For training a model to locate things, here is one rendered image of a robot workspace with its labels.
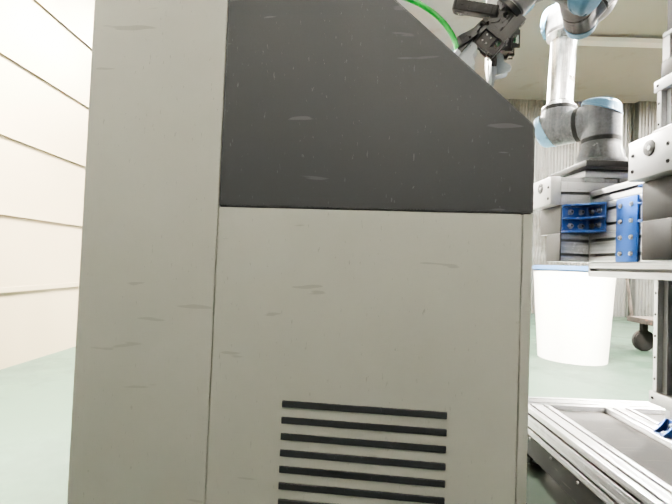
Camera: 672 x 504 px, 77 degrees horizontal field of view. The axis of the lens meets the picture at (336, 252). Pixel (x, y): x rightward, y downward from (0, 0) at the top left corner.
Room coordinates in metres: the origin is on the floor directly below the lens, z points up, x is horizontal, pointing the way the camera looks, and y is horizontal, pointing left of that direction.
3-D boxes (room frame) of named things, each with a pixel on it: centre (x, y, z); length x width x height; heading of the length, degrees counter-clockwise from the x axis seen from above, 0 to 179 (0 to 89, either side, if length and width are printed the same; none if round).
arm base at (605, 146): (1.40, -0.87, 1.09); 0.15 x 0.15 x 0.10
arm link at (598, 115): (1.40, -0.86, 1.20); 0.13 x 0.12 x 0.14; 41
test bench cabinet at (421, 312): (1.13, -0.10, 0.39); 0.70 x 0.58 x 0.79; 174
